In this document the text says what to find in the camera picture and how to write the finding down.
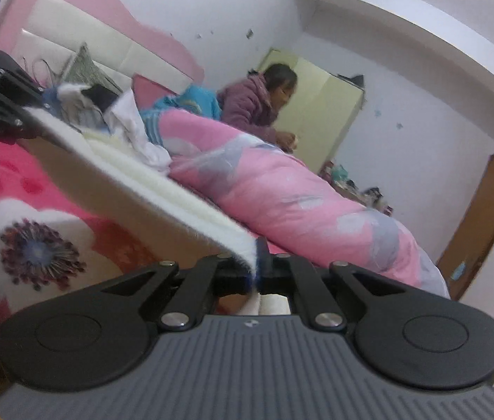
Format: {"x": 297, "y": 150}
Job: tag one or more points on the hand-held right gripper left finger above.
{"x": 229, "y": 276}

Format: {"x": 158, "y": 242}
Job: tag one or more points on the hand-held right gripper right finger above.
{"x": 268, "y": 273}

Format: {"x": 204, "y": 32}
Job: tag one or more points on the cream white sweater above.
{"x": 142, "y": 192}

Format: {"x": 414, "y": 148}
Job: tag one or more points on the pink floral bed blanket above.
{"x": 11, "y": 170}

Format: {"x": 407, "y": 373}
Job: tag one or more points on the grey patterned cushion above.
{"x": 85, "y": 68}

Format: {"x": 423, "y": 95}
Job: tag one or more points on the dark grey cloth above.
{"x": 98, "y": 98}

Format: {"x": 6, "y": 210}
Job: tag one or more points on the pink floral duvet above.
{"x": 295, "y": 197}

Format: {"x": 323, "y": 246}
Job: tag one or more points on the pink white headboard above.
{"x": 111, "y": 39}

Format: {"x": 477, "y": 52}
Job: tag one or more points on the pile of snack packets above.
{"x": 352, "y": 183}

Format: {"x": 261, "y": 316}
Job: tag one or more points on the white crumpled shirt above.
{"x": 133, "y": 127}

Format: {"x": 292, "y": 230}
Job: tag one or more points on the red pillow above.
{"x": 150, "y": 92}

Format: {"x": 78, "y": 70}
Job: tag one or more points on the pale yellow wardrobe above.
{"x": 330, "y": 118}

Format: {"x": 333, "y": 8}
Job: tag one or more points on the teal printed pillow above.
{"x": 194, "y": 103}

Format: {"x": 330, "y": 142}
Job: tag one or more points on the blue face mask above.
{"x": 459, "y": 270}

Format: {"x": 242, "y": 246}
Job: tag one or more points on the dark bag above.
{"x": 354, "y": 81}

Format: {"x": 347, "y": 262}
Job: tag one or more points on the brown wooden door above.
{"x": 487, "y": 210}

